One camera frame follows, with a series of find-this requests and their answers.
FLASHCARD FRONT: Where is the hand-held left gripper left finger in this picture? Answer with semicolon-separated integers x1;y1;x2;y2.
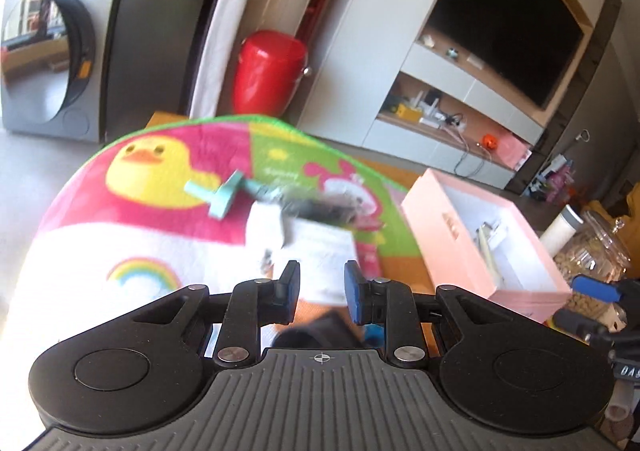
131;260;302;368

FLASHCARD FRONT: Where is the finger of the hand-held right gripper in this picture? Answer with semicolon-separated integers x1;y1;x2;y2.
571;273;640;305
552;308;613;344

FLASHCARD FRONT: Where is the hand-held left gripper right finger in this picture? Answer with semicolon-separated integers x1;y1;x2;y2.
344;260;518;368

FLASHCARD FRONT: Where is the white carton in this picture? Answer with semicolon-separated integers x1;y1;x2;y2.
286;221;360;306

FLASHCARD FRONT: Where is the small white box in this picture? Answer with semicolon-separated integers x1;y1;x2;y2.
246;202;290;253

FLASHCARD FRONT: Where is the black item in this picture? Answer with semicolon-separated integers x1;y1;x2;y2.
252;184;375;233

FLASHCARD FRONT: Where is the pink cardboard box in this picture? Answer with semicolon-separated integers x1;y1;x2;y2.
400;168;573;324

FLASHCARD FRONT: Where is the teal plastic tool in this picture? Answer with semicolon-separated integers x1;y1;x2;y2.
184;170;246;220

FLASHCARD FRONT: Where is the glass jar of peanuts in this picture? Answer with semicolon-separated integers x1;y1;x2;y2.
552;210;633;332

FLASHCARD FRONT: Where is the white thermos bottle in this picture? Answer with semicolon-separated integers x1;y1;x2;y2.
540;204;581;254

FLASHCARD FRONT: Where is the yellow cloth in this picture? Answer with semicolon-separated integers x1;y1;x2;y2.
585;181;640;234

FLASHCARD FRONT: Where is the cream tube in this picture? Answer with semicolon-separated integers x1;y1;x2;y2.
474;226;504;284

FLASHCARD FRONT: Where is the white charger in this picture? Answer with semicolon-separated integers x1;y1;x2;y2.
482;221;509;250

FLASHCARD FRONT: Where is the colourful printed mat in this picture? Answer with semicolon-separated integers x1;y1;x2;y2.
0;114;426;362

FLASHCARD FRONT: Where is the pink bag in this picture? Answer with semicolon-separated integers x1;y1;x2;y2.
492;128;533;170

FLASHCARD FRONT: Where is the red glossy round bin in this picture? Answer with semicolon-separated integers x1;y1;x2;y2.
231;30;312;117

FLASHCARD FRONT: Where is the white television cabinet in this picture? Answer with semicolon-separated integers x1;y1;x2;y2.
295;0;626;192

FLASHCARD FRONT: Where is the white leaning mattress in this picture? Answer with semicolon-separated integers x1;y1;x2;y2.
187;0;277;120

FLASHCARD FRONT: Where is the black television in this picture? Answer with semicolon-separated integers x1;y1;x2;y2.
425;0;586;109

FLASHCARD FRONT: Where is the silver washing machine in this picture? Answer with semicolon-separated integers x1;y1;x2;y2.
0;0;132;144

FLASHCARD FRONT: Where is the white cable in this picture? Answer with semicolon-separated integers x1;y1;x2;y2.
452;126;482;178

